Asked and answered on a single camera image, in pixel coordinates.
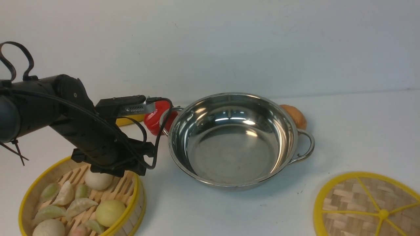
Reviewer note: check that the light green toy dumpling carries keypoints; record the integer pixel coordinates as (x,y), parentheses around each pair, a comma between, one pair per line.
(82,191)

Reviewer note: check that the white toy dumpling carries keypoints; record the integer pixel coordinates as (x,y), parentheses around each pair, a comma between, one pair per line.
(65,195)

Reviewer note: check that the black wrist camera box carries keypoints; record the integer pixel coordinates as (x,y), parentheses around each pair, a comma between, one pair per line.
(124,106)

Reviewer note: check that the red toy bell pepper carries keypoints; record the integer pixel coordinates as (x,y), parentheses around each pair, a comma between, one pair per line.
(152,120)

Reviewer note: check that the pink toy dumpling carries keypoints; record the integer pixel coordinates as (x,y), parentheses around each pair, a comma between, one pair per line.
(81,230)

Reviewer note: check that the stainless steel pot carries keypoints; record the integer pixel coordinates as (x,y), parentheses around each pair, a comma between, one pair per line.
(235,140)

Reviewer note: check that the yellow toy banana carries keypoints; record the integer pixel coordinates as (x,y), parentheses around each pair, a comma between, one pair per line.
(128,120)

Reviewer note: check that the brown toy potato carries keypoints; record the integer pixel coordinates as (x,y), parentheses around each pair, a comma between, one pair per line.
(296,115)

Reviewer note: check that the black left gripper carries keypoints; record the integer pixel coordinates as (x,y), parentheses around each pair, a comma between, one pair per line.
(111,154)

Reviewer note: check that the small green toy dumpling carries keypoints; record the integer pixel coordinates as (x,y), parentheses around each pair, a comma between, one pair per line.
(95,226)

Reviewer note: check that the yellow-rimmed bamboo steamer basket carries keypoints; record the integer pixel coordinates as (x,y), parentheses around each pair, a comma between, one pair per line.
(129,190)

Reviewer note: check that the yellow woven bamboo steamer lid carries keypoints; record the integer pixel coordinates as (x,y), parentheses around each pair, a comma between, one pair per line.
(366,204)

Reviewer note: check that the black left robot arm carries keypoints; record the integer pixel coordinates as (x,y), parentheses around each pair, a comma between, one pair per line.
(61,102)

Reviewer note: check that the beige toy bun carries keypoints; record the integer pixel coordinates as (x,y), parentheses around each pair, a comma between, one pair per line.
(50,227)

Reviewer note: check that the yellow-green toy bun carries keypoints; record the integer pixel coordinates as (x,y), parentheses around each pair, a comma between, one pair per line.
(109,211)

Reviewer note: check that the green-white toy dumpling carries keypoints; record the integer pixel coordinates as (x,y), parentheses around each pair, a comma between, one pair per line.
(49,212)

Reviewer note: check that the pale folded toy dumpling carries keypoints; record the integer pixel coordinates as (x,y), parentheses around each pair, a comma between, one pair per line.
(78,206)

